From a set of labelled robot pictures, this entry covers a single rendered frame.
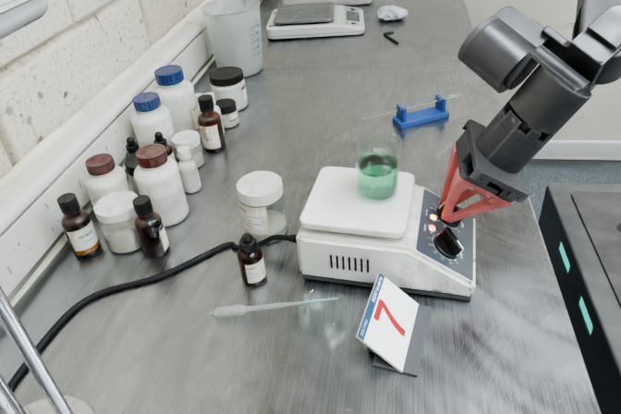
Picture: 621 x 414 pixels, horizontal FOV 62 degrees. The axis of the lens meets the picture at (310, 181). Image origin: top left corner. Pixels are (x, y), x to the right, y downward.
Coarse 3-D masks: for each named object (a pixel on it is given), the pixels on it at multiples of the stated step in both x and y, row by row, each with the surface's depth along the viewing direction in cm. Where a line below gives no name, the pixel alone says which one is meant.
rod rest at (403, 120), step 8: (440, 96) 93; (400, 104) 92; (440, 104) 93; (400, 112) 91; (416, 112) 94; (424, 112) 94; (432, 112) 94; (440, 112) 93; (448, 112) 93; (400, 120) 92; (408, 120) 92; (416, 120) 92; (424, 120) 92; (432, 120) 93
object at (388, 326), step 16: (384, 288) 56; (384, 304) 54; (400, 304) 56; (384, 320) 53; (400, 320) 54; (368, 336) 50; (384, 336) 52; (400, 336) 53; (384, 352) 50; (400, 352) 52
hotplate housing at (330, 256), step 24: (432, 192) 65; (312, 240) 58; (336, 240) 57; (360, 240) 57; (384, 240) 57; (408, 240) 57; (312, 264) 60; (336, 264) 59; (360, 264) 58; (384, 264) 57; (408, 264) 56; (432, 264) 56; (408, 288) 59; (432, 288) 57; (456, 288) 56
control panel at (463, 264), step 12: (432, 204) 63; (420, 216) 60; (420, 228) 59; (456, 228) 62; (468, 228) 63; (420, 240) 57; (432, 240) 58; (468, 240) 61; (420, 252) 56; (432, 252) 56; (468, 252) 59; (444, 264) 56; (456, 264) 57; (468, 264) 58; (468, 276) 56
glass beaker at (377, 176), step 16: (384, 128) 59; (368, 144) 60; (384, 144) 60; (400, 144) 56; (368, 160) 56; (384, 160) 55; (368, 176) 57; (384, 176) 57; (368, 192) 58; (384, 192) 58
